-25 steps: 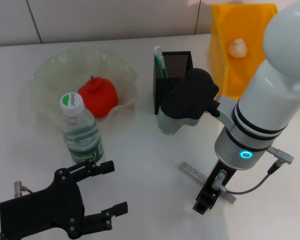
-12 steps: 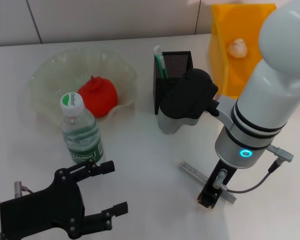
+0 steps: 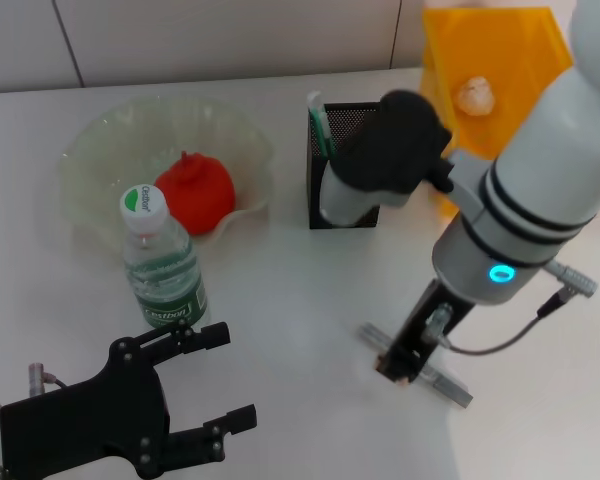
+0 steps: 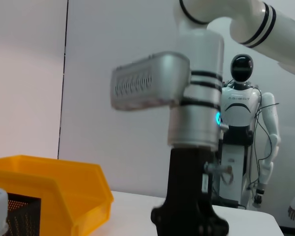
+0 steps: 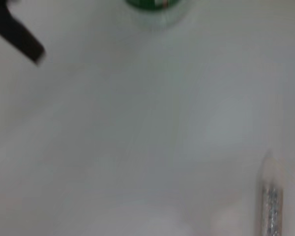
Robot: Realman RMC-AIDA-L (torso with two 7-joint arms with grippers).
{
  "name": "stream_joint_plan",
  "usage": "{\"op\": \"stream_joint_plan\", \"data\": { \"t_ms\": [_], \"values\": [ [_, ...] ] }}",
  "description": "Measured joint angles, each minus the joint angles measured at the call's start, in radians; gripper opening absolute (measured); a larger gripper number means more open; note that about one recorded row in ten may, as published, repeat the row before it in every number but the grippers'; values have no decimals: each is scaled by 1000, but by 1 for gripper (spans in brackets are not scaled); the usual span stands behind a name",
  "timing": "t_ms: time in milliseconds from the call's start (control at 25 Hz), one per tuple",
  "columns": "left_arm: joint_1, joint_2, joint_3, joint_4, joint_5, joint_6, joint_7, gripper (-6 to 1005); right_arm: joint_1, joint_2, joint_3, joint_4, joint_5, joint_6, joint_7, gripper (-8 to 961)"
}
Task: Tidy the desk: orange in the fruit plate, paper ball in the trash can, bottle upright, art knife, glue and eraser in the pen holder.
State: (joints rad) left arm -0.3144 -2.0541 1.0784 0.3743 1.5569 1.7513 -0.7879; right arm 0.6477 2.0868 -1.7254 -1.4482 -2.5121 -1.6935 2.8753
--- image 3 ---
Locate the black mesh pen holder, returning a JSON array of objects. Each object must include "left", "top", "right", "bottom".
[{"left": 307, "top": 101, "right": 387, "bottom": 231}]

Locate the green utility knife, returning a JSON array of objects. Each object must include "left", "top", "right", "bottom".
[{"left": 306, "top": 90, "right": 338, "bottom": 159}]

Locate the clear green-label water bottle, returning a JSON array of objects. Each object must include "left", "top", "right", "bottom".
[{"left": 119, "top": 183, "right": 212, "bottom": 332}]

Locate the grey silver pen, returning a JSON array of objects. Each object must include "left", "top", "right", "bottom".
[{"left": 357, "top": 323, "right": 474, "bottom": 410}]

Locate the left gripper metal cable plug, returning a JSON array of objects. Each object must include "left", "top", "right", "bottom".
[{"left": 27, "top": 363, "right": 69, "bottom": 397}]

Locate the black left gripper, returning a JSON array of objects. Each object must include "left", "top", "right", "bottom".
[{"left": 0, "top": 320, "right": 259, "bottom": 480}]

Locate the wavy clear glass fruit plate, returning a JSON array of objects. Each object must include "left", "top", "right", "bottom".
[{"left": 59, "top": 96, "right": 274, "bottom": 257}]

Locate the right gripper cable with plug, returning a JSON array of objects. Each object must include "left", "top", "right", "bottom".
[{"left": 441, "top": 258, "right": 600, "bottom": 355}]

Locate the white paper ball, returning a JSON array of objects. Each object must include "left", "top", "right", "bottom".
[{"left": 454, "top": 75, "right": 497, "bottom": 116}]

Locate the yellow plastic bin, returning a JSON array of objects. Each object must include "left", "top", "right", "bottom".
[{"left": 419, "top": 5, "right": 577, "bottom": 217}]

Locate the red-orange toy fruit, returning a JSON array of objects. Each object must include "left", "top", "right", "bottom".
[{"left": 154, "top": 151, "right": 238, "bottom": 237}]

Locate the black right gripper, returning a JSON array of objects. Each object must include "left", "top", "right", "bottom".
[{"left": 378, "top": 278, "right": 475, "bottom": 386}]

